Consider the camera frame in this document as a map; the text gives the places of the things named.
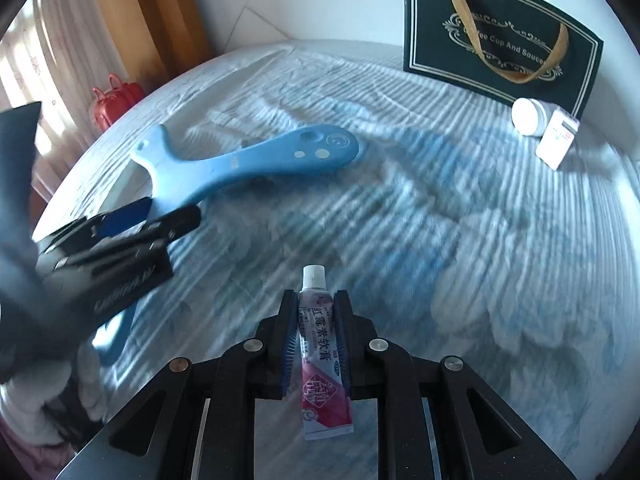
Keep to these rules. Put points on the person's left hand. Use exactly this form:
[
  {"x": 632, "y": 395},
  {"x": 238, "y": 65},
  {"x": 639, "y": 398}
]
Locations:
[{"x": 30, "y": 400}]

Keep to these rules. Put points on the blue white striped bedsheet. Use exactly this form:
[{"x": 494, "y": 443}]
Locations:
[{"x": 450, "y": 260}]

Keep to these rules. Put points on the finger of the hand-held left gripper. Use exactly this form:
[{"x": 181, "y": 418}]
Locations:
[
  {"x": 120, "y": 220},
  {"x": 175, "y": 220}
]

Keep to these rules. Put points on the red white ointment tube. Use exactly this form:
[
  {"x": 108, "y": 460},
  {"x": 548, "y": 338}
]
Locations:
[{"x": 320, "y": 310}]

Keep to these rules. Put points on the red handbag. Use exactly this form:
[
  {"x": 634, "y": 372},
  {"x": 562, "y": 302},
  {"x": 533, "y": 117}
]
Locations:
[{"x": 115, "y": 105}]

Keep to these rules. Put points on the white pill bottle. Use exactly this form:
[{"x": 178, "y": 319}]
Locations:
[{"x": 527, "y": 116}]

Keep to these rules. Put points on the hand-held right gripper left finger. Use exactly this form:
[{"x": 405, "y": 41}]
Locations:
[{"x": 289, "y": 340}]

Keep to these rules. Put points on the light blue plastic hanger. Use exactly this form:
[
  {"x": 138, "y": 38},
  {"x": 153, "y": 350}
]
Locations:
[{"x": 260, "y": 160}]

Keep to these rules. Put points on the sheer white curtain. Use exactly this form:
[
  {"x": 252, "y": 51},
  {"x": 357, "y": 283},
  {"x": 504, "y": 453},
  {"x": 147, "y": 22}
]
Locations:
[{"x": 65, "y": 60}]

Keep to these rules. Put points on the small white medicine box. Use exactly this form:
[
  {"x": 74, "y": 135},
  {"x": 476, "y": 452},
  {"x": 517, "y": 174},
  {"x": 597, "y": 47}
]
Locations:
[{"x": 557, "y": 142}]

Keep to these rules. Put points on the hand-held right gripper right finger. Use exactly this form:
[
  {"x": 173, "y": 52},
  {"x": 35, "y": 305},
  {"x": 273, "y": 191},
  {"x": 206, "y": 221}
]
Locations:
[{"x": 342, "y": 340}]

